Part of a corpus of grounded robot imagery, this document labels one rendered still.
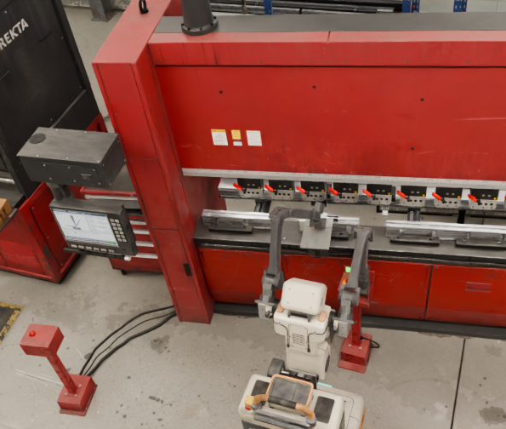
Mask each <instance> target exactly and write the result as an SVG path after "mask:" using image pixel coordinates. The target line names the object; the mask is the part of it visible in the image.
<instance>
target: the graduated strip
mask: <svg viewBox="0 0 506 429"><path fill-rule="evenodd" d="M182 171H183V172H188V173H209V174H248V175H268V176H288V177H308V178H328V179H349V180H388V181H408V182H429V183H448V184H469V185H489V186H506V181H486V180H446V179H425V178H404V177H383V176H362V175H341V174H300V173H280V172H259V171H238V170H217V169H182Z"/></svg>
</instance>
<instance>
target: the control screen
mask: <svg viewBox="0 0 506 429"><path fill-rule="evenodd" d="M52 210H53V211H54V214H55V216H56V219H57V221H58V222H59V224H60V227H61V229H62V231H63V233H64V234H65V237H66V239H73V240H79V241H86V242H92V243H104V244H111V245H117V242H116V239H115V238H114V235H113V233H112V230H111V227H110V225H109V222H108V220H107V218H106V216H105V214H92V213H84V212H77V211H70V210H63V209H52ZM73 232H77V234H78V235H77V234H73Z"/></svg>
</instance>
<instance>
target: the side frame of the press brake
mask: <svg viewBox="0 0 506 429"><path fill-rule="evenodd" d="M145 1H146V8H147V9H148V10H149V12H148V13H146V14H141V13H140V12H139V0H132V2H131V3H130V4H129V5H128V7H127V9H126V10H125V12H124V13H123V15H122V17H121V18H120V20H119V21H118V22H117V24H116V25H115V27H114V28H113V30H112V31H111V33H110V35H109V36H108V38H107V39H106V40H105V42H104V44H103V45H102V47H101V48H100V50H99V52H98V53H97V55H95V57H94V59H93V60H92V62H91V63H92V67H93V69H94V74H95V76H96V79H97V81H98V84H99V88H100V91H101V94H102V96H103V99H104V102H105V106H106V109H107V111H108V113H109V116H110V119H111V123H112V126H113V128H114V131H115V133H116V134H119V135H118V137H119V140H120V142H121V145H122V149H123V152H124V155H125V158H126V160H127V162H126V166H127V169H128V173H129V176H130V178H131V181H132V183H133V186H134V190H135V193H136V196H137V198H138V201H139V206H140V208H141V210H142V213H143V216H144V218H145V223H146V225H147V228H148V231H149V233H150V236H151V241H152V242H153V245H154V248H155V251H156V255H157V258H158V260H159V263H160V266H161V268H162V273H163V275H164V277H165V280H166V283H167V286H168V290H169V293H170V295H171V298H172V301H173V305H174V307H175V310H176V312H177V315H178V318H179V321H180V322H190V323H206V324H210V323H211V321H212V317H213V307H214V303H215V302H214V299H213V297H212V296H211V294H210V292H209V290H208V287H207V284H206V281H205V277H204V274H203V271H202V265H201V262H200V259H199V255H198V252H197V249H196V244H195V242H194V241H193V236H194V233H195V230H196V226H197V223H198V221H199V219H200V216H202V213H203V210H204V209H209V210H224V211H227V208H226V204H225V199H224V198H222V197H219V190H218V187H219V182H220V177H210V176H190V175H183V171H182V168H181V164H180V160H179V155H178V152H177V148H176V145H175V141H174V138H173V132H172V129H171V125H170V122H169V119H168V113H167V109H166V106H165V103H164V99H163V96H162V90H161V86H160V83H159V80H158V76H157V73H156V65H153V62H152V58H151V53H150V50H149V46H148V41H149V40H150V38H151V35H152V34H153V31H154V30H155V29H156V26H157V25H158V23H159V21H160V19H161V18H162V17H163V16H183V14H182V9H181V5H180V1H179V0H145Z"/></svg>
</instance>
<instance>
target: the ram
mask: <svg viewBox="0 0 506 429"><path fill-rule="evenodd" d="M156 73H157V76H158V80H159V83H160V86H161V90H162V96H163V99H164V103H165V106H166V109H167V113H168V119H169V122H170V125H171V129H172V132H173V138H174V141H175V145H176V148H177V152H178V155H179V160H180V164H181V168H182V169H217V170H238V171H259V172H280V173H300V174H341V175H362V176H383V177H404V178H425V179H446V180H486V181H506V66H203V65H156ZM211 129H224V130H225V133H226V139H227V143H228V146H227V145H215V144H214V143H213V136H212V131H211ZM231 130H240V135H241V139H240V140H236V139H233V138H232V133H231ZM246 130H257V131H260V134H261V140H262V146H249V145H248V143H247V133H246ZM233 140H234V141H241V142H242V146H234V142H233ZM183 175H190V176H210V177H229V178H248V179H268V180H307V181H326V182H346V183H366V184H385V185H405V186H443V187H462V188H482V189H502V190H506V186H489V185H469V184H448V183H429V182H408V181H388V180H349V179H328V178H308V177H288V176H268V175H248V174H209V173H188V172H183Z"/></svg>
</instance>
